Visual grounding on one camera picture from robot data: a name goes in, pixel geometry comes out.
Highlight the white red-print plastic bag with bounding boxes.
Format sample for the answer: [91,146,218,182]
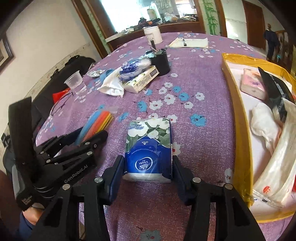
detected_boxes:
[253,99,295,207]

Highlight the blue red sponge pack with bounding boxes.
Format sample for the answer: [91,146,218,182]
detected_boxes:
[75,109,113,145]

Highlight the blue Vinda tissue pack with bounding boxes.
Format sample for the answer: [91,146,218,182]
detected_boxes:
[123,118,173,183]

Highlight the lemon print tissue pack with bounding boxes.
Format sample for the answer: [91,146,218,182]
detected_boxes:
[122,66,159,93]

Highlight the black foil snack bag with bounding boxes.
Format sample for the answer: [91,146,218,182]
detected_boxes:
[258,67,295,125]

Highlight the pink tissue pack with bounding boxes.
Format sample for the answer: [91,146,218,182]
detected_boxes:
[240,68,267,100]

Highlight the white cloth towel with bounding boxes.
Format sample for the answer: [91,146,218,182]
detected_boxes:
[250,102,282,155]

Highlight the blue knitted cloth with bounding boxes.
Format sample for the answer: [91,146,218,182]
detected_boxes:
[99,69,114,82]

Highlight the round Vinda wipes bag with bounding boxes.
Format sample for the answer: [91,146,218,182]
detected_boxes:
[119,58,151,82]

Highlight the person's left hand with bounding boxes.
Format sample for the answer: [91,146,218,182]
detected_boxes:
[22,204,44,225]

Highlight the eyeglasses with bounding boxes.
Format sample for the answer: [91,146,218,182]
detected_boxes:
[50,91,73,115]

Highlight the yellow shallow cardboard tray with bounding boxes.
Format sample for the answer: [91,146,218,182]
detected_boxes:
[221,53,295,223]

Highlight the black sofa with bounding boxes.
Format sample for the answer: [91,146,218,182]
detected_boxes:
[3,56,98,174]

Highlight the red packet on sofa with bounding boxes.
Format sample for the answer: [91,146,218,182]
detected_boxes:
[52,88,70,104]

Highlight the clear plastic cup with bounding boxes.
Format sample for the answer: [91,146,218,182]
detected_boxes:
[64,71,86,94]

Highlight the white socks cloth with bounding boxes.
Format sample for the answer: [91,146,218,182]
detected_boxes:
[97,67,125,97]

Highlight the crumpled foil wrapper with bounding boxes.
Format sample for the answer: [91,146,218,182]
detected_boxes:
[86,69,105,78]

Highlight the purple floral tablecloth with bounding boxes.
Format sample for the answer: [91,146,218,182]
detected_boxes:
[83,36,261,240]

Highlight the wooden sideboard counter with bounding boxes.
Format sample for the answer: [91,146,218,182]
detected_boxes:
[106,22,206,51]

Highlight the black pen holder cup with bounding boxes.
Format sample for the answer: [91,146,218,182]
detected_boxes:
[145,40,171,76]

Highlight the white plastic jar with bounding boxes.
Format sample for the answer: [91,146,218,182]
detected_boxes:
[143,26,163,45]

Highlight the white paper notepad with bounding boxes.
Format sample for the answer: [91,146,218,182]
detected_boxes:
[169,38,208,48]

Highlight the person in dark jacket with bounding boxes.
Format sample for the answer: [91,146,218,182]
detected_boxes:
[263,24,280,62]

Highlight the brown wooden door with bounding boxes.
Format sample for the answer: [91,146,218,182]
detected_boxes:
[242,1,266,49]

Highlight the bamboo painted glass panel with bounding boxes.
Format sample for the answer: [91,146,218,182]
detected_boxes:
[200,0,220,36]

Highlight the framed wall painting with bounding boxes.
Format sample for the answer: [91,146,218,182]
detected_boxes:
[0,33,14,73]

